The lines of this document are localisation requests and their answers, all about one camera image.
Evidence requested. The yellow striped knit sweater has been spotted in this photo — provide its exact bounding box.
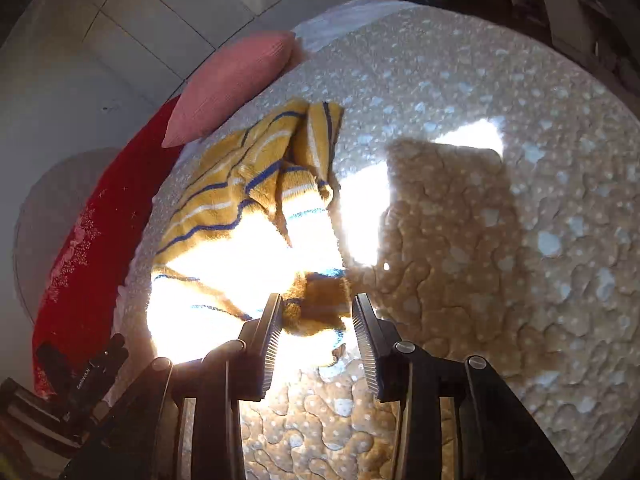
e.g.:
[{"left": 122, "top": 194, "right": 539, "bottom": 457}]
[{"left": 146, "top": 99, "right": 349, "bottom": 366}]

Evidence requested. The red embroidered pillow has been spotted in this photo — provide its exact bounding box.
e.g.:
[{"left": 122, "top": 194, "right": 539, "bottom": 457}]
[{"left": 32, "top": 99, "right": 181, "bottom": 373}]

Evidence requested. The beige white-dotted bedspread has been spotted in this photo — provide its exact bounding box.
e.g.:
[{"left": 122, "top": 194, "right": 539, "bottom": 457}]
[{"left": 112, "top": 4, "right": 640, "bottom": 480}]

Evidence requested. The white wardrobe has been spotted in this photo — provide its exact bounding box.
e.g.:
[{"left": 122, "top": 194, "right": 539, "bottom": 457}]
[{"left": 0, "top": 0, "right": 371, "bottom": 111}]

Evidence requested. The pink knit pillow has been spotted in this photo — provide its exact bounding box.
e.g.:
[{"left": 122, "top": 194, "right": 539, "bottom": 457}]
[{"left": 162, "top": 32, "right": 296, "bottom": 148}]

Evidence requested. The pink fluffy blanket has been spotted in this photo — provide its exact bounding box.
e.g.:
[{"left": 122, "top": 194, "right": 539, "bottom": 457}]
[{"left": 292, "top": 0, "right": 416, "bottom": 53}]

